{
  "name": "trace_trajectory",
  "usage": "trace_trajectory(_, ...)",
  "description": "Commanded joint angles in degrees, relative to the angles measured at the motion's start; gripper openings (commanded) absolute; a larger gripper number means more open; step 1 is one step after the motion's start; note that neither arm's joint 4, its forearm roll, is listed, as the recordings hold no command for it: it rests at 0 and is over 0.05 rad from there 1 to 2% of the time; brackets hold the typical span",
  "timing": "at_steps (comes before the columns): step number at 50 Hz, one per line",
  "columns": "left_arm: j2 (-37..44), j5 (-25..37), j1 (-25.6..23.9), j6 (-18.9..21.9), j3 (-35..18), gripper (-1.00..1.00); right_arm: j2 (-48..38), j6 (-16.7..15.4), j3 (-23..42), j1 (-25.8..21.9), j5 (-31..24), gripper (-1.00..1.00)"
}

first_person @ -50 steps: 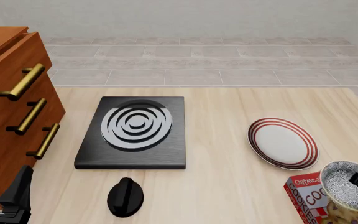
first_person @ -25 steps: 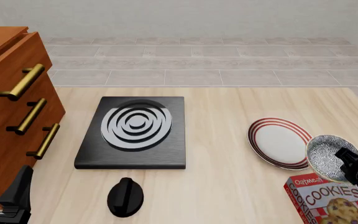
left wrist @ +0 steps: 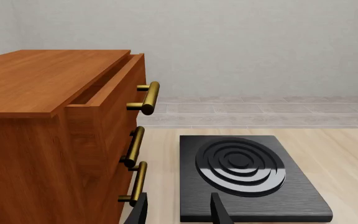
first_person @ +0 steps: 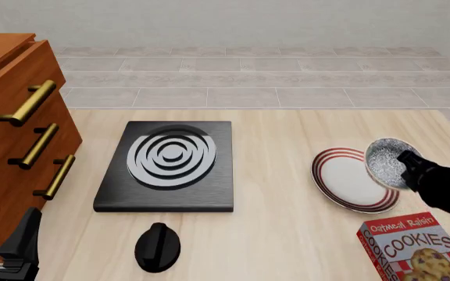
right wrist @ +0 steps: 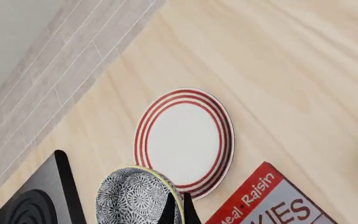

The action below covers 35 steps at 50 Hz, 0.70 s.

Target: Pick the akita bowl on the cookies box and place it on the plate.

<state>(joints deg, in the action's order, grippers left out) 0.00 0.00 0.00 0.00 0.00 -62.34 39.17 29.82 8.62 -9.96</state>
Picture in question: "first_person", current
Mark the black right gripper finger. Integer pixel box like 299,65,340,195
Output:
396,150,438,171
399,168,425,193

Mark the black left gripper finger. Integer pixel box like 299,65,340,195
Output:
0,206,42,265

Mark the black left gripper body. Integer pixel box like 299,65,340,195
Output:
0,254,41,281

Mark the black speckled bowl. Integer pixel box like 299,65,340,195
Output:
364,137,423,192

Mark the white plate with red rings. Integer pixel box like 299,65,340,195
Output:
310,147,401,214

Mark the oatmeal raisin cookies box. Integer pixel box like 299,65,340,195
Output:
356,211,450,281

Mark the flat black stove plate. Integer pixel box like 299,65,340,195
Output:
93,120,236,214

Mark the round black stove knob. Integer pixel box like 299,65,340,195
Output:
134,222,182,274

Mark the large wooden drawer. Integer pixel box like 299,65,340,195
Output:
0,40,67,153

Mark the long brass drawer handle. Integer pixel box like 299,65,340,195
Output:
0,80,57,128

